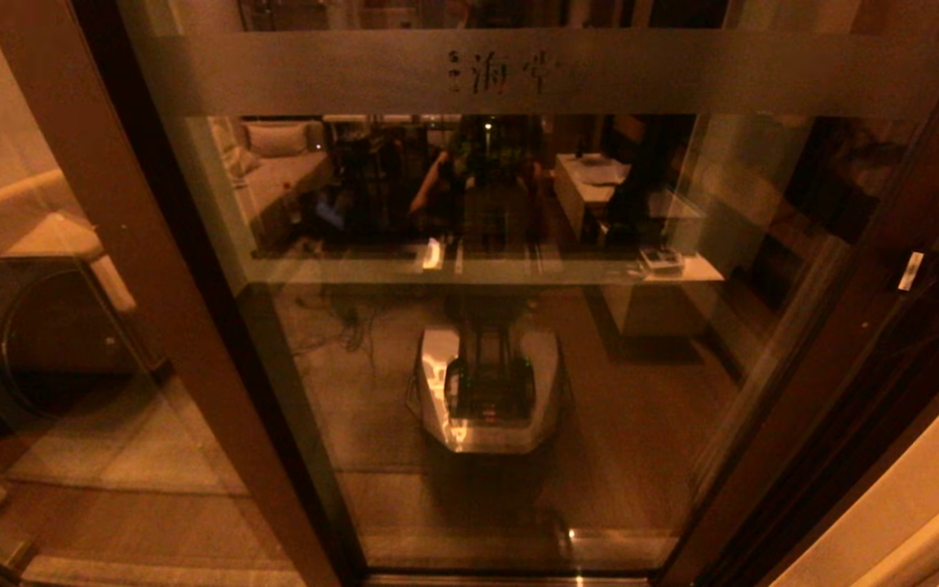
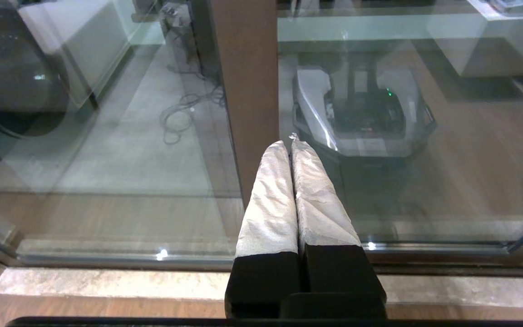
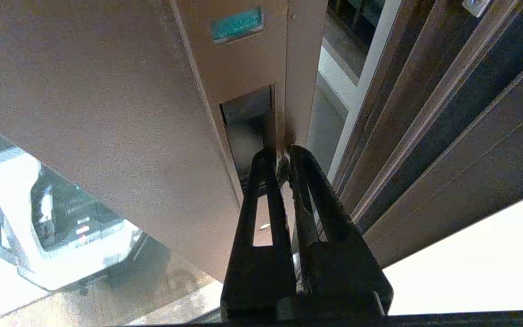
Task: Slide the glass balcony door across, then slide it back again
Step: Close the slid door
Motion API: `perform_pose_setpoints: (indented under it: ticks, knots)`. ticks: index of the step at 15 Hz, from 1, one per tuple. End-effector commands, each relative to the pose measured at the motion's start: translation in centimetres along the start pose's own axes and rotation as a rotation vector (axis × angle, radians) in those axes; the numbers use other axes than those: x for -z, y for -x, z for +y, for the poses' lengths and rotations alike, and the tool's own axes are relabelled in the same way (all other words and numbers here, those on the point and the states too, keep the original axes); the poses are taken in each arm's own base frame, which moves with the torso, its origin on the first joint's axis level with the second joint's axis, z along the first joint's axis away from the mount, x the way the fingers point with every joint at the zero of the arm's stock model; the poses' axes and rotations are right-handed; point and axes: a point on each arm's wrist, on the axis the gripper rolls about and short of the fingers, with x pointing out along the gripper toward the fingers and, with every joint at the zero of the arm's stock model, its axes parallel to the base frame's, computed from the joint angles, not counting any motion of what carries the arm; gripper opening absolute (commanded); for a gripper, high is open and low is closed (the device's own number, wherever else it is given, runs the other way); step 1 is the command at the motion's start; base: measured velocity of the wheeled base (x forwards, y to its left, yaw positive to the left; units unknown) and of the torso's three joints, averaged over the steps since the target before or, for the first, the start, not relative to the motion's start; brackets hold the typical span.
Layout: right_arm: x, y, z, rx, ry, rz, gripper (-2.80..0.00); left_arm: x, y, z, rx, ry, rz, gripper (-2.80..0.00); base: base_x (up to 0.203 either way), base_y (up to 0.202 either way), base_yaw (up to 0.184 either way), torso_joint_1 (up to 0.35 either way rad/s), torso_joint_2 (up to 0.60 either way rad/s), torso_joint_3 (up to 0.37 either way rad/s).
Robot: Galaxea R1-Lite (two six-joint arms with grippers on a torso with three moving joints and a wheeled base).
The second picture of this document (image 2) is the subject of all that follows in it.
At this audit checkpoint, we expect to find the metal door floor track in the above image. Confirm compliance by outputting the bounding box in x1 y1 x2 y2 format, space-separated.
0 227 523 278

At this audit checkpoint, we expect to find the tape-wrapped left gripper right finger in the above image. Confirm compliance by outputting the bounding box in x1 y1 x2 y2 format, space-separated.
290 134 385 296

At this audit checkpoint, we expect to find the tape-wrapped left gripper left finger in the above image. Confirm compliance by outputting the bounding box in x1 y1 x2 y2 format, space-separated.
225 140 301 318

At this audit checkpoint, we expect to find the dark front-loading washing machine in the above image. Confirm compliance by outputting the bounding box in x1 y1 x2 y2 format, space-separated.
0 0 71 138

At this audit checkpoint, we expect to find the brown framed sliding glass door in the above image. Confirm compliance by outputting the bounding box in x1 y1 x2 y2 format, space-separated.
277 0 523 277

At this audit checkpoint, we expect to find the fixed brown door frame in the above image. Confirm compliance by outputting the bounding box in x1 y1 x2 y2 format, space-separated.
0 0 280 273

